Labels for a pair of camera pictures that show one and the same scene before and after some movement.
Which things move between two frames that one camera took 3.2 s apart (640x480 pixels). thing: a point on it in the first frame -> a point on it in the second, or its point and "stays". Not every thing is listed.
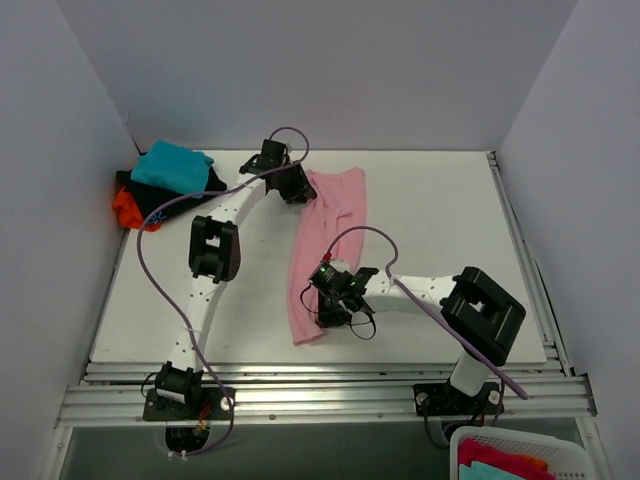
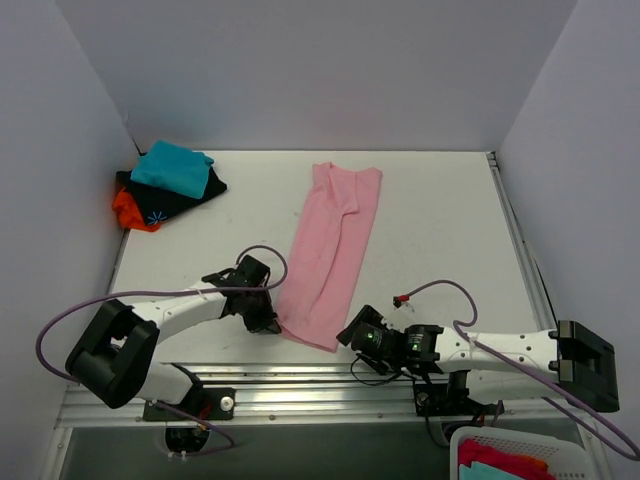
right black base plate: x=441 y=399 stays
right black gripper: x=331 y=315 -> x=351 y=327
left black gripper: x=296 y=185 -> x=263 y=310
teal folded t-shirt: x=174 y=167 stays
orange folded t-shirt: x=129 y=213 stays
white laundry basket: x=565 y=455 stays
